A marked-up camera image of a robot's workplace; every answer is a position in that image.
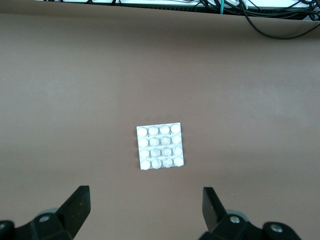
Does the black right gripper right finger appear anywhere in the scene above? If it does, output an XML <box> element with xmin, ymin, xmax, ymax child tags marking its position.
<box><xmin>198</xmin><ymin>186</ymin><xmax>302</xmax><ymax>240</ymax></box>

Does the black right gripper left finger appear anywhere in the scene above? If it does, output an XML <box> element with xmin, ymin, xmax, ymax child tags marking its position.
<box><xmin>0</xmin><ymin>185</ymin><xmax>91</xmax><ymax>240</ymax></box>

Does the white studded base plate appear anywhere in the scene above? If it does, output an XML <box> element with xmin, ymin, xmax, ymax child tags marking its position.
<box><xmin>136</xmin><ymin>122</ymin><xmax>185</xmax><ymax>171</ymax></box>

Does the black looping cable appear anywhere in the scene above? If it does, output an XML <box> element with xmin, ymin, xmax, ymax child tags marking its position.
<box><xmin>239</xmin><ymin>0</ymin><xmax>320</xmax><ymax>40</ymax></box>

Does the tangled black cable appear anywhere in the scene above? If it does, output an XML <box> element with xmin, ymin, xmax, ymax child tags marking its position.
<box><xmin>42</xmin><ymin>0</ymin><xmax>320</xmax><ymax>18</ymax></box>

